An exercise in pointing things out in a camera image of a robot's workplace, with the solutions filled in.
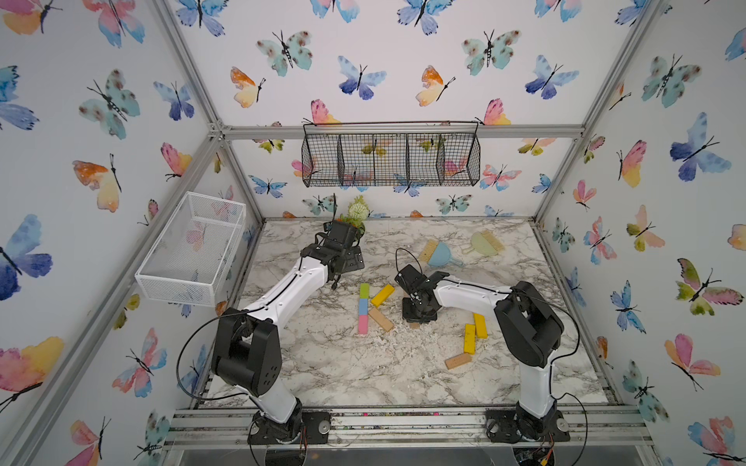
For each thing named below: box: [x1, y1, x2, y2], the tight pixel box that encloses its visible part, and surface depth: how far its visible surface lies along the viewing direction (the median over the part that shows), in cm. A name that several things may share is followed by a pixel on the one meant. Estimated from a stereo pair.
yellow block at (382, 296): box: [371, 283, 396, 308], surface depth 101 cm
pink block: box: [358, 314, 369, 335], surface depth 95 cm
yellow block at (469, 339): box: [463, 323, 476, 356], surface depth 90 cm
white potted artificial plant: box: [336, 195, 371, 240], surface depth 103 cm
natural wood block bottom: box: [444, 353, 473, 369], surface depth 86 cm
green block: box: [360, 283, 371, 300], surface depth 101 cm
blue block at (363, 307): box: [359, 299, 369, 316], surface depth 98 cm
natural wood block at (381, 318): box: [368, 306, 395, 333], surface depth 95 cm
